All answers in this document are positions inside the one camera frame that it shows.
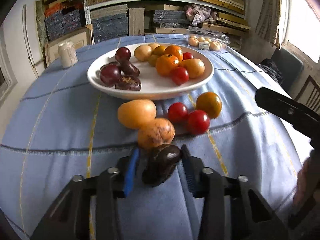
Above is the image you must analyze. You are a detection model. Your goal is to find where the dark purple mangosteen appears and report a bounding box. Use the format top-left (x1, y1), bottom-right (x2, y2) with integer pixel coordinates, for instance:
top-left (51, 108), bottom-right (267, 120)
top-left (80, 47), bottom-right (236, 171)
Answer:
top-left (142, 144), bottom-right (181, 187)

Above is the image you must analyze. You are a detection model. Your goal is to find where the speckled orange-brown fruit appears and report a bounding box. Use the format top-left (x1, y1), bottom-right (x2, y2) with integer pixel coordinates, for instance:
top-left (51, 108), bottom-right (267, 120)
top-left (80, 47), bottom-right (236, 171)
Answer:
top-left (137, 118), bottom-right (175, 150)

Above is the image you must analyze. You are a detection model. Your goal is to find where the yellow oblong fruit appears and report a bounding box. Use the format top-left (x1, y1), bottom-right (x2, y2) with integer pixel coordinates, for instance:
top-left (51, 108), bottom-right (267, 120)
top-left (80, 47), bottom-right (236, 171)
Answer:
top-left (117, 99), bottom-right (157, 129)

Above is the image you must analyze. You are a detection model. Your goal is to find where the orange-yellow round persimmon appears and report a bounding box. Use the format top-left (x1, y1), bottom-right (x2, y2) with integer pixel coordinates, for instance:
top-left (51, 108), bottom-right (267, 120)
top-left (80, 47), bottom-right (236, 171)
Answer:
top-left (196, 92), bottom-right (222, 119)

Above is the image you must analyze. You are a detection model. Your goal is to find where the dark maroon plum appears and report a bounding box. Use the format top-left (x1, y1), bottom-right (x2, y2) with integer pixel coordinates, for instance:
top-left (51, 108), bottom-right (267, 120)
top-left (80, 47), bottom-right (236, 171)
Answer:
top-left (99, 64), bottom-right (121, 87)

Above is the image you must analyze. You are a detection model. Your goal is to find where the large yellow-orange pear-like fruit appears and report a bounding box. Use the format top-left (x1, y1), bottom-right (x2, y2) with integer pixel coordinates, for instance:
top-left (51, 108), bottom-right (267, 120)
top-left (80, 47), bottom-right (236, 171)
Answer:
top-left (179, 59), bottom-right (205, 79)

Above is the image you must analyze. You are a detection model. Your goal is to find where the orange mandarin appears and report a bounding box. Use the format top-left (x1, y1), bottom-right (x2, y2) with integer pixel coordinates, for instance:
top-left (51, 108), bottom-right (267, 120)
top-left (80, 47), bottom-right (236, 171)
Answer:
top-left (156, 54), bottom-right (180, 77)
top-left (164, 45), bottom-right (183, 62)

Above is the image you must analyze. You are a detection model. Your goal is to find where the small brownish kiwi-like fruit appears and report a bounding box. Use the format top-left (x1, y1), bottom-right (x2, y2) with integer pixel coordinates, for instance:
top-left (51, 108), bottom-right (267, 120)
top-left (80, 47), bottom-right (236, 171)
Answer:
top-left (148, 55), bottom-right (159, 67)

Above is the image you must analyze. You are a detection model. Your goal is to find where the small red cherry tomato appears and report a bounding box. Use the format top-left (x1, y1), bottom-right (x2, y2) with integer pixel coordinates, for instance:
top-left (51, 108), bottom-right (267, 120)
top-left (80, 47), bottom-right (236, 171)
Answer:
top-left (183, 52), bottom-right (194, 61)

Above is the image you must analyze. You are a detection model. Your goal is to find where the dark purple plum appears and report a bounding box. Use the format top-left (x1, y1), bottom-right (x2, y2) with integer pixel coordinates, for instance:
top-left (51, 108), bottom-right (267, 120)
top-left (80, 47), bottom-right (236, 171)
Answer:
top-left (115, 47), bottom-right (131, 62)

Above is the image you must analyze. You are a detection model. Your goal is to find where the small orange round fruit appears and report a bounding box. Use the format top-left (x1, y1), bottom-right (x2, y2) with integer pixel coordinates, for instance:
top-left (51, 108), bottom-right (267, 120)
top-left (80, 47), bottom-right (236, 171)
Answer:
top-left (152, 45), bottom-right (166, 56)

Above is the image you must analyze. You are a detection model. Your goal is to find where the small pale yellow fruit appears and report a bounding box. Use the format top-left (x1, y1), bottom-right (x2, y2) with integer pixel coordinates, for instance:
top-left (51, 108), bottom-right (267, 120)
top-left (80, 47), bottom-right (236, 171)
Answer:
top-left (148, 43), bottom-right (159, 50)

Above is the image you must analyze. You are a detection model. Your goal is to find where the person's right hand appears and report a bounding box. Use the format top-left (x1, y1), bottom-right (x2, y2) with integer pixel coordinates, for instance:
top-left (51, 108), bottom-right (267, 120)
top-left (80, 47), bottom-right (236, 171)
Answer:
top-left (293, 157), bottom-right (315, 206)

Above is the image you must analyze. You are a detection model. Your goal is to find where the wooden chair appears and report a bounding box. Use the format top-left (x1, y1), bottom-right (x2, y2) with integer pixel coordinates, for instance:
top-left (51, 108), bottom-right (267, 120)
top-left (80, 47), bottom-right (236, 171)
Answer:
top-left (295, 75), bottom-right (320, 114)

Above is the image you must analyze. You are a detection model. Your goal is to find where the red cherry tomato front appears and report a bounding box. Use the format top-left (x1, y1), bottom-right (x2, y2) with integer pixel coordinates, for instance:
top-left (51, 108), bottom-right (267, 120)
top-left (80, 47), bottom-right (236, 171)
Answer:
top-left (187, 110), bottom-right (210, 135)

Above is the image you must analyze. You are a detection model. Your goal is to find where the dark clothing pile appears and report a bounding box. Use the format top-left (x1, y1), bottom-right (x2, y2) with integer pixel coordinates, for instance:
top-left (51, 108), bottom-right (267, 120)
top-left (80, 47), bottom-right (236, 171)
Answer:
top-left (258, 59), bottom-right (284, 85)

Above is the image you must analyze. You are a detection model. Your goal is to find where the blue checked tablecloth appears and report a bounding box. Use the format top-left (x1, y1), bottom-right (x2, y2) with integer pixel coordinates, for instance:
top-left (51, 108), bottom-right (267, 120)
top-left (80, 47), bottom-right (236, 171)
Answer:
top-left (1, 35), bottom-right (311, 239)

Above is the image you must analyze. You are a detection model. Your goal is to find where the white oval ceramic plate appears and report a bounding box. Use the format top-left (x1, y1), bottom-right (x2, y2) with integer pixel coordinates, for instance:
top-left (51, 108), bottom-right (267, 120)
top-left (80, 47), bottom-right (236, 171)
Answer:
top-left (87, 46), bottom-right (214, 101)

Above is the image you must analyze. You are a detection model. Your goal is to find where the white metal storage shelf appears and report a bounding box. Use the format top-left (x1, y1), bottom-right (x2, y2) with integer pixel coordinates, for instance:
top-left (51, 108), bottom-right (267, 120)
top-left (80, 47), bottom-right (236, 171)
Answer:
top-left (82, 0), bottom-right (251, 43)

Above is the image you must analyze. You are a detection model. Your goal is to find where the clear plastic fruit clamshell box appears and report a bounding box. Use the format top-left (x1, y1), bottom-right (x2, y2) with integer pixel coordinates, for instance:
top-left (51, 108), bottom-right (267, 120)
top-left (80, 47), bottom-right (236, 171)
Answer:
top-left (186, 27), bottom-right (230, 51)

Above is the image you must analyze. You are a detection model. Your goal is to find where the white drink can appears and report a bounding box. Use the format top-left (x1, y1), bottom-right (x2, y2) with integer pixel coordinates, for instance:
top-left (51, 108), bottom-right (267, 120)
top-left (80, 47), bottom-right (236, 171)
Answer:
top-left (58, 41), bottom-right (78, 68)

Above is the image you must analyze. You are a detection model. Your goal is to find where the framed picture leaning on shelf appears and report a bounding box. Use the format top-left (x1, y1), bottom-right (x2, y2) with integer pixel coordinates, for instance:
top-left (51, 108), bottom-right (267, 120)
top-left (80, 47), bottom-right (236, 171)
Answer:
top-left (44, 24), bottom-right (93, 66)

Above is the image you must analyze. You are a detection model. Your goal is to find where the pink crumpled cloth on shelf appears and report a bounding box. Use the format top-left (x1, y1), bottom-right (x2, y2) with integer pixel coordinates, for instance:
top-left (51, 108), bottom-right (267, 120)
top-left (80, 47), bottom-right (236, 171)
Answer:
top-left (183, 4), bottom-right (218, 27)

